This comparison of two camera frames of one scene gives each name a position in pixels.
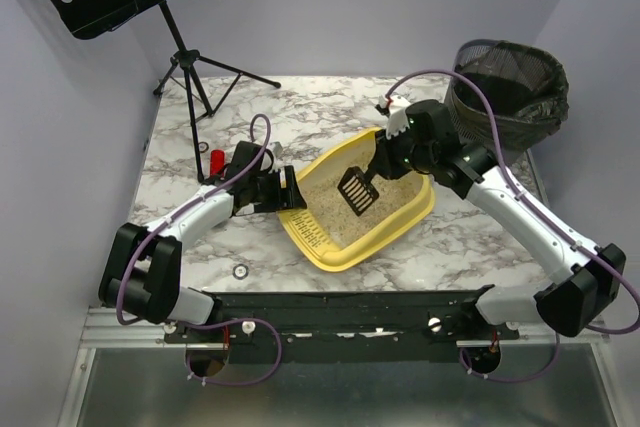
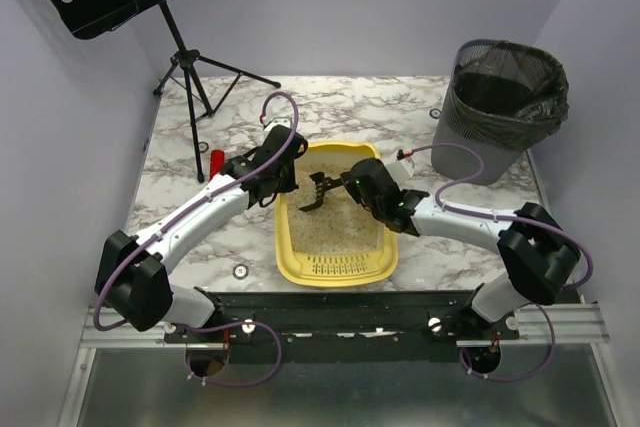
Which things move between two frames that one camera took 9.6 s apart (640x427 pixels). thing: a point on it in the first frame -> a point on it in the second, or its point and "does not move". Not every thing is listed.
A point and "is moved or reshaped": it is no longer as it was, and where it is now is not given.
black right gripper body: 382,159 -> 350,185
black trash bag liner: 526,95 does not move
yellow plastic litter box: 328,231 is moved or reshaped
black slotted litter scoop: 356,189 is moved or reshaped
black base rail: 415,325 does not move
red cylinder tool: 217,162 does not move
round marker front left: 240,271 does not move
